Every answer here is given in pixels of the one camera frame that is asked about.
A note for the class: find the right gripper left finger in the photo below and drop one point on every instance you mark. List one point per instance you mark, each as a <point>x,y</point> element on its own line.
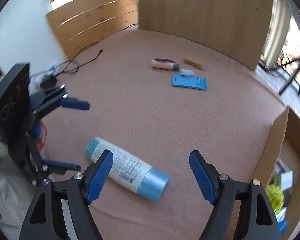
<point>44,218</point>

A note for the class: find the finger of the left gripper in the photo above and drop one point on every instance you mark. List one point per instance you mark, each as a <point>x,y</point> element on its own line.
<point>47,100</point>
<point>57,166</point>

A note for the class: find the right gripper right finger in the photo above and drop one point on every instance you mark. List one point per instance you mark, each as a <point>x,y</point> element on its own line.
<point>256,218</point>

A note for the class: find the yellow shuttlecock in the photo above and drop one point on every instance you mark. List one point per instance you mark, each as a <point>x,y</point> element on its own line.
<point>276,197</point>

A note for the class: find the white power adapter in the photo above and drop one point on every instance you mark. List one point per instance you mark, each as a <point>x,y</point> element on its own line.
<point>284,180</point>

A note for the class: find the white lotion bottle blue cap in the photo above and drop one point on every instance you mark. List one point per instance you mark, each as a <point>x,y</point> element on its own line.
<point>130,171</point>

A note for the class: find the pink bottle grey cap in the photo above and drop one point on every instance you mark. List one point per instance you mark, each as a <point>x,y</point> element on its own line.
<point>164,64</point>

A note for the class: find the small white cap piece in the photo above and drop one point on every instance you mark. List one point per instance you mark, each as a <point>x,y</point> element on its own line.
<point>186,72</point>

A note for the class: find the blue phone stand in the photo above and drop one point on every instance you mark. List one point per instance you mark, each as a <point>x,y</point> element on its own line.
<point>191,82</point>

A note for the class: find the wooden clothespin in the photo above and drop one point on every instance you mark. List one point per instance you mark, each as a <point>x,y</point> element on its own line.
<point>194,64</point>

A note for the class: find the person's left hand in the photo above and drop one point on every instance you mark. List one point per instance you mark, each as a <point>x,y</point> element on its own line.
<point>41,136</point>

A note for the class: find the black charger plug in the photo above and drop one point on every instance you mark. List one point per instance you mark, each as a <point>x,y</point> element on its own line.
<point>49,81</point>

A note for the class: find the beige jacket person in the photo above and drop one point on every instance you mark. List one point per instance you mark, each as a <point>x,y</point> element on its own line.
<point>16,193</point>

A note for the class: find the pine slatted headboard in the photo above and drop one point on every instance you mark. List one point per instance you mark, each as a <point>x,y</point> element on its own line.
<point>80,23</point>

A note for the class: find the cardboard box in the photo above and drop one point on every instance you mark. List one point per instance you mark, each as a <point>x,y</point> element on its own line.
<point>283,143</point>

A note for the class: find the black power strip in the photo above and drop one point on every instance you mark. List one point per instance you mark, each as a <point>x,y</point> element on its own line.
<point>262,65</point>

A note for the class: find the black tripod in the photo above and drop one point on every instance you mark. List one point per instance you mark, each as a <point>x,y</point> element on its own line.
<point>292,77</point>

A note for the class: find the large wooden board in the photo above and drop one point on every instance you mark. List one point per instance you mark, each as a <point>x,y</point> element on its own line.
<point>236,28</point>

